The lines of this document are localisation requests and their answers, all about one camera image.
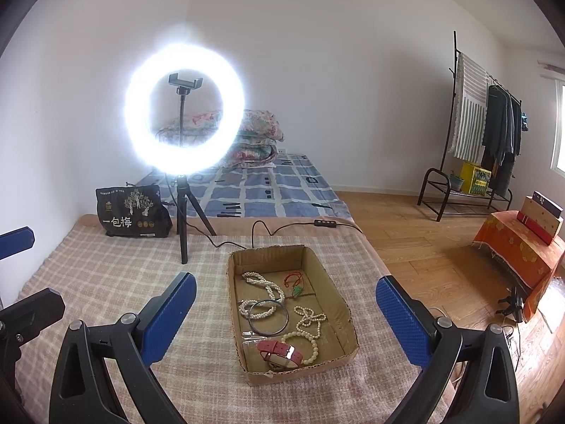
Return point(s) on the blue plaid bed sheet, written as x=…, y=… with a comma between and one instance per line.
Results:
x=273, y=190

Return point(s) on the black metal clothes rack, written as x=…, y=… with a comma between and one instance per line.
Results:
x=454, y=48

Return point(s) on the yellow box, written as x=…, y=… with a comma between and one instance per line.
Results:
x=474, y=179

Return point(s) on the red flat box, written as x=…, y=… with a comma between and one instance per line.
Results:
x=534, y=229

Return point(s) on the small black floor tripod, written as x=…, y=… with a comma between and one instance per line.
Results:
x=514, y=304

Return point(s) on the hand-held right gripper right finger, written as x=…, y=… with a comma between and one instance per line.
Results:
x=401, y=318

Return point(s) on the orange cloth covered table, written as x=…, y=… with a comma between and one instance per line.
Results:
x=521, y=251

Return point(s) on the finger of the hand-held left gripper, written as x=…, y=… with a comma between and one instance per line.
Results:
x=39, y=307
x=17, y=243

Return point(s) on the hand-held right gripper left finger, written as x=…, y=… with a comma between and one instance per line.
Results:
x=170, y=318

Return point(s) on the window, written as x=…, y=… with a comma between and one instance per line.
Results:
x=560, y=132

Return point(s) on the cardboard box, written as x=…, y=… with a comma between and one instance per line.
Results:
x=265, y=260

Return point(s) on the dark purple box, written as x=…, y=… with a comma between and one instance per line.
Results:
x=549, y=205

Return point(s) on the striped hanging cloth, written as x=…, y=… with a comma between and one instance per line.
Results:
x=470, y=110

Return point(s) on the black bangle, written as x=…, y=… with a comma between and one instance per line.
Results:
x=249, y=317

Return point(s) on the dark hanging clothes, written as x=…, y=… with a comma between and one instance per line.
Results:
x=499, y=128

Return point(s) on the folded floral quilt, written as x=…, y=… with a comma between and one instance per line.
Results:
x=251, y=152

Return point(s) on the black printed snack bag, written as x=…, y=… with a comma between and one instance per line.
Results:
x=132, y=212

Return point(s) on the black phone holder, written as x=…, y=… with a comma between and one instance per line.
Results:
x=185, y=81

